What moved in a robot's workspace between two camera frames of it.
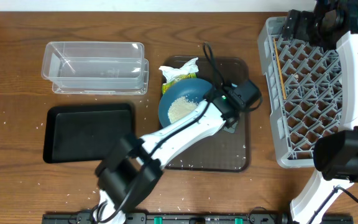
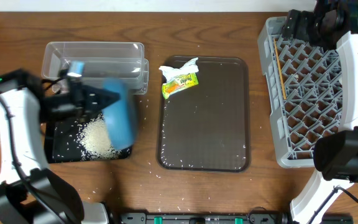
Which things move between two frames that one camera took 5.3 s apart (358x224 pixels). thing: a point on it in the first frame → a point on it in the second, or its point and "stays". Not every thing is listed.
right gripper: x=304 y=22 stays
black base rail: x=192 y=218 stays
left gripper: x=232 y=130 → x=74 y=96
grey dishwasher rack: x=305 y=84 stays
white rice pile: x=180 y=107 → x=95 y=142
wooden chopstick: x=280 y=71 stays
